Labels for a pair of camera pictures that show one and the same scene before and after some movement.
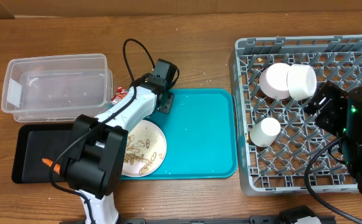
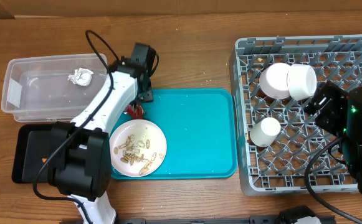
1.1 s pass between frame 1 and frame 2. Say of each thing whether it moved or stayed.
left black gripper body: moved
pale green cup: stayed
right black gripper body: stayed
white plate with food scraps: stayed
